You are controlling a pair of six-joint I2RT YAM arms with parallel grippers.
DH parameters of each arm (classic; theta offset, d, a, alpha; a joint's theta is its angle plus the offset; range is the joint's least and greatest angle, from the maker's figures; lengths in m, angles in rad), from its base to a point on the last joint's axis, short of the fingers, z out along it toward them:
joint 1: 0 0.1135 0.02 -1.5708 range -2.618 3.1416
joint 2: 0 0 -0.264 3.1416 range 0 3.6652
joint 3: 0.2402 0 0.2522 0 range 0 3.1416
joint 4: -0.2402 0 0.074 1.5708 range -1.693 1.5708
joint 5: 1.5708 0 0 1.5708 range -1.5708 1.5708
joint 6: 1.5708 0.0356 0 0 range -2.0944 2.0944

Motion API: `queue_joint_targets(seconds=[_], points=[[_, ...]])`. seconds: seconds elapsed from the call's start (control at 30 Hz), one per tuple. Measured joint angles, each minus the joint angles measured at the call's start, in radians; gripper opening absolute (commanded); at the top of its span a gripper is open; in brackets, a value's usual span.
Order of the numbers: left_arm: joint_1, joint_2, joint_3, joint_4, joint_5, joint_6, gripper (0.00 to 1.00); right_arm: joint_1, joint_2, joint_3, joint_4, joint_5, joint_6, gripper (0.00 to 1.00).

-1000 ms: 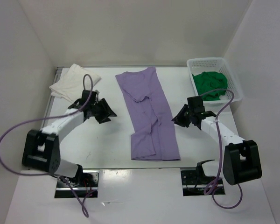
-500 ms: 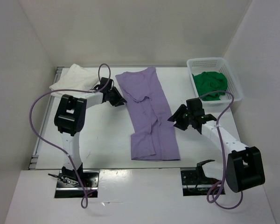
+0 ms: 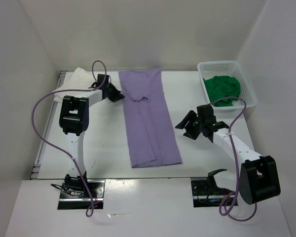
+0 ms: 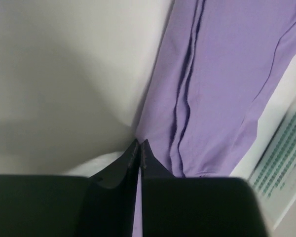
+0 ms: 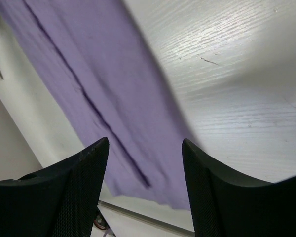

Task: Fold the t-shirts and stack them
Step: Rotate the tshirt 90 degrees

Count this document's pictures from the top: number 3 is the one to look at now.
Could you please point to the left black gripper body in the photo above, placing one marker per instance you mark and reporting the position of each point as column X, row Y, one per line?
column 106, row 87

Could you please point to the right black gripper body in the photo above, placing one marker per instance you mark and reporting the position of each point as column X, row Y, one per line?
column 201, row 123

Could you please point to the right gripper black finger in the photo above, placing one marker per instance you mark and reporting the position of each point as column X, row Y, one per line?
column 192, row 131
column 189, row 118

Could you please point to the white t shirt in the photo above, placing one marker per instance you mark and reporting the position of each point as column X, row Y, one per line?
column 80, row 79

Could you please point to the green t shirt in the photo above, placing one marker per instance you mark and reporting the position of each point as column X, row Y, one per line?
column 223, row 89

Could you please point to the purple t shirt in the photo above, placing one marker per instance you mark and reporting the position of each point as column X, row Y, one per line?
column 150, row 134

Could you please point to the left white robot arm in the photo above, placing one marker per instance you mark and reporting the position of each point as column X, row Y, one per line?
column 74, row 121

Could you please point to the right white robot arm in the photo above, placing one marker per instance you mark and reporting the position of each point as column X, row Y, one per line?
column 257, row 179

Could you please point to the white plastic basket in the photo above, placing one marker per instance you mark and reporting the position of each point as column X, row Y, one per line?
column 209, row 69

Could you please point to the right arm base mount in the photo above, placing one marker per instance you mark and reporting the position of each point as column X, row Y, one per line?
column 203, row 196

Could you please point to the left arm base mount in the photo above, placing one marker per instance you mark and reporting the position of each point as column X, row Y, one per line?
column 70, row 199

